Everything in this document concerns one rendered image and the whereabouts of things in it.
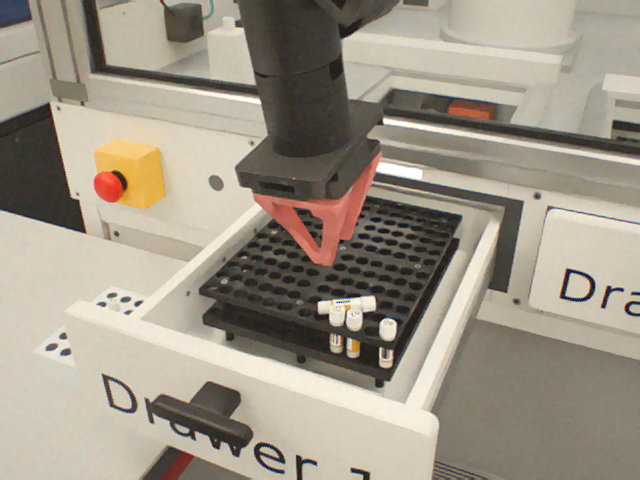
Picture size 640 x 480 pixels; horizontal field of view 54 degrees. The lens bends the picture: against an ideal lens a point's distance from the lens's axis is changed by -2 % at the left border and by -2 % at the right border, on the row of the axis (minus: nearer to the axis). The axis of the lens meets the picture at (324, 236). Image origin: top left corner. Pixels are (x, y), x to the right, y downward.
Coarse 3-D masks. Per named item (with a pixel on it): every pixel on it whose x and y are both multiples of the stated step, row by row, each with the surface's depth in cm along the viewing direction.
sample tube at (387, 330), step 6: (384, 324) 48; (390, 324) 48; (384, 330) 48; (390, 330) 48; (384, 336) 48; (390, 336) 48; (384, 348) 49; (384, 354) 49; (390, 354) 49; (384, 360) 50; (390, 360) 50; (384, 366) 50; (390, 366) 50
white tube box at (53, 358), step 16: (112, 288) 72; (96, 304) 69; (128, 304) 69; (64, 336) 65; (32, 352) 62; (48, 352) 62; (64, 352) 63; (48, 368) 63; (64, 368) 61; (64, 384) 63; (80, 384) 62
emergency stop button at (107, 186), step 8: (96, 176) 76; (104, 176) 75; (112, 176) 75; (96, 184) 76; (104, 184) 75; (112, 184) 75; (120, 184) 76; (96, 192) 77; (104, 192) 76; (112, 192) 75; (120, 192) 76; (104, 200) 77; (112, 200) 76
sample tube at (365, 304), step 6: (336, 300) 51; (342, 300) 51; (348, 300) 51; (354, 300) 51; (360, 300) 51; (366, 300) 51; (372, 300) 51; (318, 306) 51; (324, 306) 51; (330, 306) 51; (348, 306) 51; (354, 306) 51; (360, 306) 51; (366, 306) 51; (372, 306) 51; (318, 312) 51; (324, 312) 51
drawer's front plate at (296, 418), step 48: (96, 336) 47; (144, 336) 45; (192, 336) 45; (96, 384) 50; (144, 384) 47; (192, 384) 45; (240, 384) 42; (288, 384) 41; (336, 384) 41; (144, 432) 51; (288, 432) 43; (336, 432) 40; (384, 432) 39; (432, 432) 38
